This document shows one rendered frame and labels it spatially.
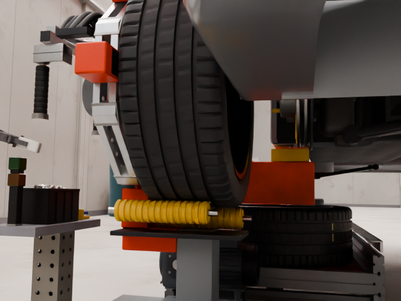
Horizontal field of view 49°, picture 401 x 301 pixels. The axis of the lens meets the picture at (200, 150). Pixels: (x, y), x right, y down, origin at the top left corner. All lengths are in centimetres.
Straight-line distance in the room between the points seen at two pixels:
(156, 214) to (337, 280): 89
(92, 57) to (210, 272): 62
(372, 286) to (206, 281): 79
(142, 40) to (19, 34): 676
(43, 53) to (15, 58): 631
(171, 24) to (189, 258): 61
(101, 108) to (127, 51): 16
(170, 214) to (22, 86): 664
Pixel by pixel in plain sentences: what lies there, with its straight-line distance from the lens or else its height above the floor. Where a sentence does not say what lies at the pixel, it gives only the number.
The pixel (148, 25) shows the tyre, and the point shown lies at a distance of 101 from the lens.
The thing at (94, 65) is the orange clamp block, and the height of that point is 83.
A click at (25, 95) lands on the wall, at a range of 767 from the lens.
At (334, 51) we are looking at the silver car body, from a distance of 82.
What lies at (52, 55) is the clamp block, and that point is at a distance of 125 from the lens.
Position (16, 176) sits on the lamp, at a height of 60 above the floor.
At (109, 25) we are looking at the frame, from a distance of 110.
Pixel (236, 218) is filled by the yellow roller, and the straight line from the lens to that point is 119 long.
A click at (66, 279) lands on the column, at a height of 25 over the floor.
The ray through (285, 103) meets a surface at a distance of 119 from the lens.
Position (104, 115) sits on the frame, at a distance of 105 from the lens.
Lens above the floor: 57
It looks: 5 degrees up
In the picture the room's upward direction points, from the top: 1 degrees clockwise
